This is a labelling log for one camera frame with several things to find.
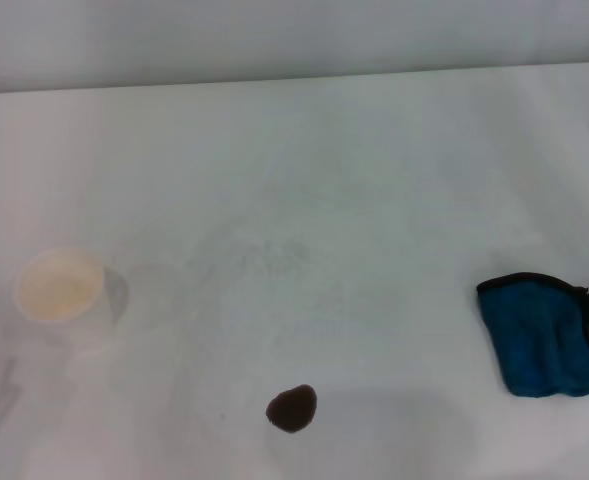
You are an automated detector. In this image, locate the white paper cup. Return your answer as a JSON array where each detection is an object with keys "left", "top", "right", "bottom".
[{"left": 13, "top": 247, "right": 131, "bottom": 346}]

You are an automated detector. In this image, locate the blue rag with black trim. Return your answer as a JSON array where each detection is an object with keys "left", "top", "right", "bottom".
[{"left": 475, "top": 271, "right": 589, "bottom": 399}]

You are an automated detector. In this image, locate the black water stain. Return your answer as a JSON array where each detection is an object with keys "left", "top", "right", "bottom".
[{"left": 265, "top": 383, "right": 319, "bottom": 435}]

